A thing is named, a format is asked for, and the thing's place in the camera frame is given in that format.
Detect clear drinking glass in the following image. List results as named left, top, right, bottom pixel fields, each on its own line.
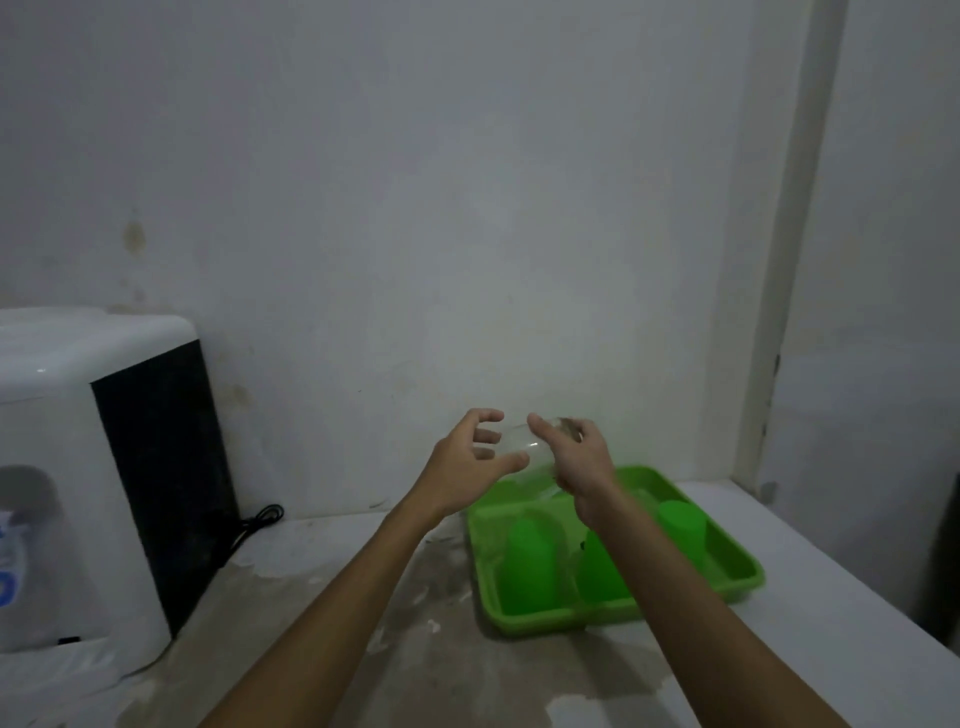
left=498, top=417, right=585, bottom=499

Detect green plastic cup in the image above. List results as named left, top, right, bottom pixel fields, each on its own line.
left=498, top=515, right=561, bottom=611
left=657, top=500, right=708, bottom=573
left=576, top=525, right=640, bottom=603

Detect person's left forearm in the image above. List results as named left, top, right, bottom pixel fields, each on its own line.
left=196, top=491, right=455, bottom=728

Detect person's left hand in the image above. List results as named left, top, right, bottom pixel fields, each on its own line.
left=408, top=408, right=531, bottom=521

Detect white and black water dispenser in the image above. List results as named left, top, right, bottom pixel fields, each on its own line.
left=0, top=306, right=243, bottom=695

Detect person's right hand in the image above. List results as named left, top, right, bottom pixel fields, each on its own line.
left=526, top=412, right=625, bottom=523

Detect green plastic tray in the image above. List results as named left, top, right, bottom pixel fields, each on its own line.
left=466, top=465, right=767, bottom=639

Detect person's right forearm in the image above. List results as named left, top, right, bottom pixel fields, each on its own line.
left=573, top=486, right=853, bottom=728

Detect black power cable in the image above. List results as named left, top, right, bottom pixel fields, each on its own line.
left=212, top=504, right=286, bottom=573

